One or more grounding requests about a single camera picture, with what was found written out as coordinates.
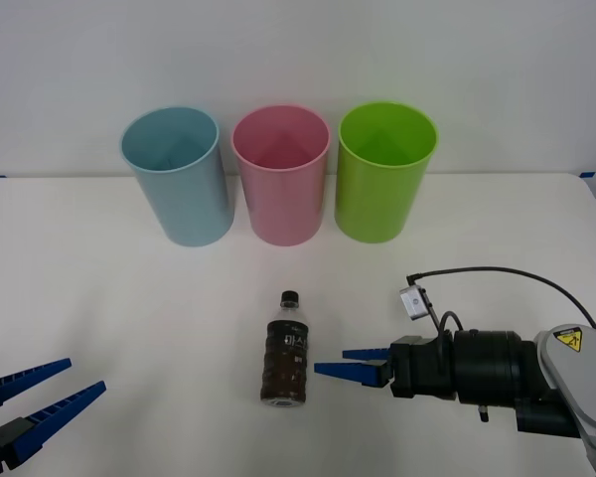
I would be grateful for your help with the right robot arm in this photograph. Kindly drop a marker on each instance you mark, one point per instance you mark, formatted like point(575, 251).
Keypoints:
point(487, 367)

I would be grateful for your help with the pale blue plastic bin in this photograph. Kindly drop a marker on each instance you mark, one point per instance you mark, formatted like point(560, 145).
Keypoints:
point(189, 208)

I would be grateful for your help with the green plastic bin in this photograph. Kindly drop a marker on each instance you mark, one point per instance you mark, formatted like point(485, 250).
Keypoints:
point(372, 204)

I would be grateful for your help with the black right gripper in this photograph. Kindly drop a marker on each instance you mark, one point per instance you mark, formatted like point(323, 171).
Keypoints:
point(422, 367)

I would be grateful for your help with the dark drink plastic bottle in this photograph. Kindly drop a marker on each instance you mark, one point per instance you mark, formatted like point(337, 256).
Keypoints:
point(285, 358)

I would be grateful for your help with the pink plastic bin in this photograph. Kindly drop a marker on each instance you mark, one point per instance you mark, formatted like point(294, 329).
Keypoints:
point(283, 208)

